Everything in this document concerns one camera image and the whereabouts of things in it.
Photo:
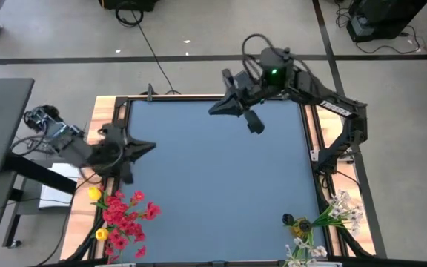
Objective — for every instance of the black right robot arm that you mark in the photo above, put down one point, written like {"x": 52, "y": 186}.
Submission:
{"x": 339, "y": 107}

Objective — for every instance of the black metal table frame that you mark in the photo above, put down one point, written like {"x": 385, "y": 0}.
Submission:
{"x": 184, "y": 97}

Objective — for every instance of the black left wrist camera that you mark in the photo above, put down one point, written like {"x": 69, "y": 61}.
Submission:
{"x": 127, "y": 174}

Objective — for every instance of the yellow artificial tulip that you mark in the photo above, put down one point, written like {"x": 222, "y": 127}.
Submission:
{"x": 95, "y": 193}
{"x": 102, "y": 234}

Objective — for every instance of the black artificial tulip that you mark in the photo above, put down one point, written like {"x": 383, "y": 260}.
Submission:
{"x": 304, "y": 225}
{"x": 288, "y": 219}

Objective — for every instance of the silver frame bar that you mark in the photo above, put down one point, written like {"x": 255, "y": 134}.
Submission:
{"x": 126, "y": 264}
{"x": 334, "y": 264}

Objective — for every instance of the white box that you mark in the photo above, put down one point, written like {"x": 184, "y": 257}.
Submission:
{"x": 56, "y": 193}

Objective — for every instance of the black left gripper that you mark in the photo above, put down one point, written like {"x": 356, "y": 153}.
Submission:
{"x": 109, "y": 152}

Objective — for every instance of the black desk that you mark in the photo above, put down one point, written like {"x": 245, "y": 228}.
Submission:
{"x": 2, "y": 122}

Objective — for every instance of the yellow glass vase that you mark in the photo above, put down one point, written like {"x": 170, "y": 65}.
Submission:
{"x": 297, "y": 233}

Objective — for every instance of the white artificial flower bunch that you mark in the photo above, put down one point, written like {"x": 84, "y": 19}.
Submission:
{"x": 347, "y": 215}
{"x": 319, "y": 252}

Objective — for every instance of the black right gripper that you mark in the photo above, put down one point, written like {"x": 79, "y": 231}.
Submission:
{"x": 248, "y": 89}

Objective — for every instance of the silver mounting bracket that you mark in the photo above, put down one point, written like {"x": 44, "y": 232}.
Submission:
{"x": 314, "y": 155}

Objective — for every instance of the large black equipment case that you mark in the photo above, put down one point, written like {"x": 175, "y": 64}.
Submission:
{"x": 384, "y": 15}

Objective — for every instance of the black floor equipment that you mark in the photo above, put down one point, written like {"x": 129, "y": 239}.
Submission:
{"x": 106, "y": 3}

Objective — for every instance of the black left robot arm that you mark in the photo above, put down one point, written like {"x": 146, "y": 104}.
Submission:
{"x": 72, "y": 148}

